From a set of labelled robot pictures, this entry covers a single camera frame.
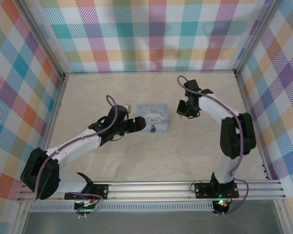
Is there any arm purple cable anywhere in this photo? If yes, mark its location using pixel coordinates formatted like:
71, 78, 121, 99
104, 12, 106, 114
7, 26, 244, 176
33, 94, 120, 218
177, 75, 250, 216

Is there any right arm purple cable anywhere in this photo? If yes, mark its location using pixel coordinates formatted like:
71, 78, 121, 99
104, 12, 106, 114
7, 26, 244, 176
177, 75, 250, 216

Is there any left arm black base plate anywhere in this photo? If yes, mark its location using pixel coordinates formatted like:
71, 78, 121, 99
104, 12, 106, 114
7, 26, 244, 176
64, 184, 109, 201

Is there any slotted grey cable duct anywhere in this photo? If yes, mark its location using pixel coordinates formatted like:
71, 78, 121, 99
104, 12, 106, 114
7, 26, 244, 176
29, 203, 214, 213

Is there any pale blue cartoon tin box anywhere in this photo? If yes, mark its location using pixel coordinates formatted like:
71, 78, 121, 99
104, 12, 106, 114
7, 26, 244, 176
136, 103, 171, 132

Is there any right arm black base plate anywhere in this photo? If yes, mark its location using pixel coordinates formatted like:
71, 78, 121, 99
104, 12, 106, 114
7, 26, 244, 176
194, 181, 239, 199

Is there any aluminium frame side rail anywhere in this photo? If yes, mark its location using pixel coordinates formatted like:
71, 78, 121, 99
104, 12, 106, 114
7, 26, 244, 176
234, 72, 272, 180
32, 74, 68, 183

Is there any aluminium frame post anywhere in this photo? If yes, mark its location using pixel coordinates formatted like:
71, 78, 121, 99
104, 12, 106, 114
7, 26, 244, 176
21, 0, 66, 77
234, 0, 279, 74

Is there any grey metal sheet panel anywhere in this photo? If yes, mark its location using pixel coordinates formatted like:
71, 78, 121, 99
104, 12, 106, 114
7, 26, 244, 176
21, 211, 284, 234

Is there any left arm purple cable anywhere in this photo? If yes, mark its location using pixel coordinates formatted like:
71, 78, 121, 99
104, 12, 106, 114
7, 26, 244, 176
33, 94, 120, 218

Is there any aluminium mounting rail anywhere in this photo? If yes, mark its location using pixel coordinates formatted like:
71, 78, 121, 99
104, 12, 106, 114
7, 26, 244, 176
16, 179, 287, 202

